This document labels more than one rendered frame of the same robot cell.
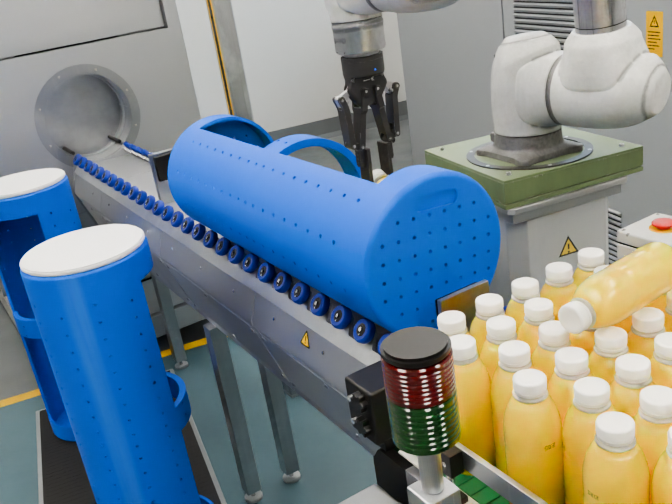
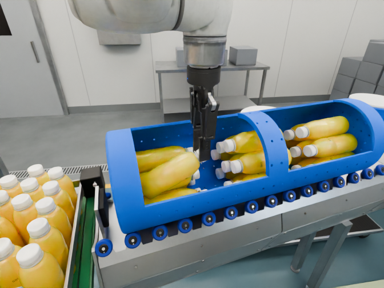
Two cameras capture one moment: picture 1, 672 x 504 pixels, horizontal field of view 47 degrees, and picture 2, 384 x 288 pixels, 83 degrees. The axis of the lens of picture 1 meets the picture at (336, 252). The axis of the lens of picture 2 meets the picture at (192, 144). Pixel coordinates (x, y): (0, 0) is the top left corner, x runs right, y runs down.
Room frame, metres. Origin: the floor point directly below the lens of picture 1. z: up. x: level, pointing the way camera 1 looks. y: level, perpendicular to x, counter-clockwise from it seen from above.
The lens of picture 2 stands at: (1.44, -0.60, 1.49)
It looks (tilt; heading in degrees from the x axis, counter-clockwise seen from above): 30 degrees down; 100
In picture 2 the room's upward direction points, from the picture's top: straight up
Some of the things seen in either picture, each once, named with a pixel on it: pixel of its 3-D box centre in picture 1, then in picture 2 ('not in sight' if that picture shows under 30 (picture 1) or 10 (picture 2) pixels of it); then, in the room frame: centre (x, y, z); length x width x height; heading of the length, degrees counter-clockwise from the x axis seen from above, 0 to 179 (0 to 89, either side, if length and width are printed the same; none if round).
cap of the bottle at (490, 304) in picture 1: (489, 304); (51, 187); (0.97, -0.20, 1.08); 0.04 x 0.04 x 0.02
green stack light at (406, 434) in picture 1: (423, 413); not in sight; (0.59, -0.06, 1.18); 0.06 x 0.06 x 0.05
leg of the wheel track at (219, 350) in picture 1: (234, 415); (306, 239); (1.99, 0.38, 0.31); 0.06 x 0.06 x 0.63; 29
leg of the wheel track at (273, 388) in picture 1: (275, 396); (326, 259); (2.05, 0.26, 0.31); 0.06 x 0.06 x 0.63; 29
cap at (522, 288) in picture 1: (525, 288); (45, 204); (1.01, -0.27, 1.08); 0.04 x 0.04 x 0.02
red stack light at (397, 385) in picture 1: (418, 370); not in sight; (0.59, -0.06, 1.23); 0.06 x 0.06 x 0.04
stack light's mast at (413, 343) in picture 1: (424, 417); not in sight; (0.59, -0.06, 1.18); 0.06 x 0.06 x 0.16
